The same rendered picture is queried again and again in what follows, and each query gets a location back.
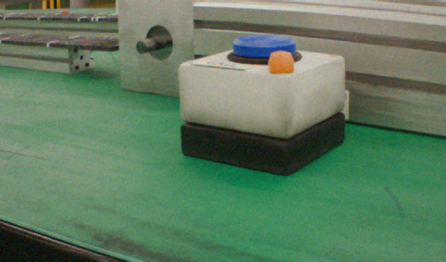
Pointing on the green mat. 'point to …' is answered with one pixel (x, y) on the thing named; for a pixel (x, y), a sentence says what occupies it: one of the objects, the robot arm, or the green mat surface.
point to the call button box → (262, 109)
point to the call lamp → (281, 63)
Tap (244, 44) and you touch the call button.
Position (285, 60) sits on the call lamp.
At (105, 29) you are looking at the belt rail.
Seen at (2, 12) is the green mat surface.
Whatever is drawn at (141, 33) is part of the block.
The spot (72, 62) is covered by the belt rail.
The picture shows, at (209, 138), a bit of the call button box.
